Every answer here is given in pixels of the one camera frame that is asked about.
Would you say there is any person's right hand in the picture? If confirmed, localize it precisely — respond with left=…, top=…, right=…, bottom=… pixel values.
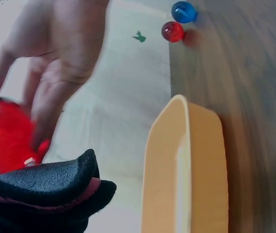
left=0, top=0, right=110, bottom=151

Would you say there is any red translucent ball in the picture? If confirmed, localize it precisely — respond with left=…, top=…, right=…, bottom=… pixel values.
left=0, top=96, right=52, bottom=174
left=161, top=21, right=185, bottom=44

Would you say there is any black wrist band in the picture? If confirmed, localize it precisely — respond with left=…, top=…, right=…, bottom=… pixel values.
left=0, top=148, right=117, bottom=233

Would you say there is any beige plastic tray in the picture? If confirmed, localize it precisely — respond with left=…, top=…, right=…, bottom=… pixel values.
left=140, top=94, right=229, bottom=233

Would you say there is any blue translucent ball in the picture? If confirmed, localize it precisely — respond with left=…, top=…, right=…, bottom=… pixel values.
left=171, top=1, right=198, bottom=25

